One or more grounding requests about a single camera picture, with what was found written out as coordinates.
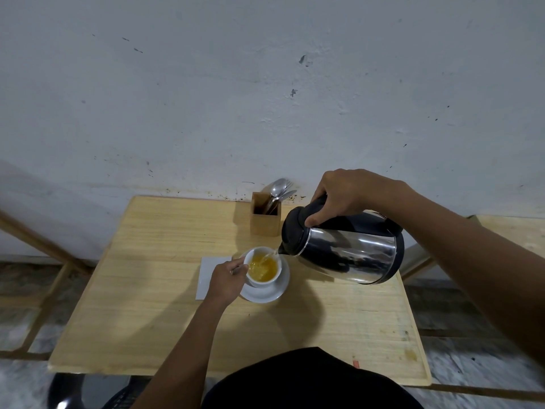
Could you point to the white paper napkin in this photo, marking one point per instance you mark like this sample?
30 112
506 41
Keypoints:
206 276

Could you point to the silver spoon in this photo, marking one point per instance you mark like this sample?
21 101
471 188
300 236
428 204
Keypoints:
279 189

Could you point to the person's black shirt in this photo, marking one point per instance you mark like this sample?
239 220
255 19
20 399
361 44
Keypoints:
311 383

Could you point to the person's right thumb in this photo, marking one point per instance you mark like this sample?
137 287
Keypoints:
321 215

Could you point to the person's left thumb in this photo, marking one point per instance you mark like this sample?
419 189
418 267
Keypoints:
238 263

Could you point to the person's left hand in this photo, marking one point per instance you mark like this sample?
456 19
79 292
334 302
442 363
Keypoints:
221 285

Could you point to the person's right forearm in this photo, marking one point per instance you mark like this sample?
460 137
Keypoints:
477 259

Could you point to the yellow tea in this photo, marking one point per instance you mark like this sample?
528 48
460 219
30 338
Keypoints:
262 268

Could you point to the light wooden side table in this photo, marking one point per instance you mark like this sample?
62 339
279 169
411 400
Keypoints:
506 234

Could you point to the wooden frame stand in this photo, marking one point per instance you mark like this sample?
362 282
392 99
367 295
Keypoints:
47 289

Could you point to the steel electric kettle black lid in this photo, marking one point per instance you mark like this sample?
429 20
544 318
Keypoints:
362 251

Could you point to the white ceramic cup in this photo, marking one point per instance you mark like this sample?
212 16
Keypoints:
266 284

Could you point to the person's right hand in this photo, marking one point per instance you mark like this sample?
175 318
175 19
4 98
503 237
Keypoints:
357 191

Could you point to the white saucer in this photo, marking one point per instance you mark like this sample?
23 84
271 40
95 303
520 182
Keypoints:
264 294

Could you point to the person's left forearm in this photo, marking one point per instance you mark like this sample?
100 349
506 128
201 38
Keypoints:
183 357

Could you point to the silver teaspoon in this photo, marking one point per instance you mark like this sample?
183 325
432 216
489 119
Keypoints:
287 195

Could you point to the wooden cutlery holder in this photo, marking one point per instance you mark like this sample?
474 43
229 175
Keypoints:
264 225

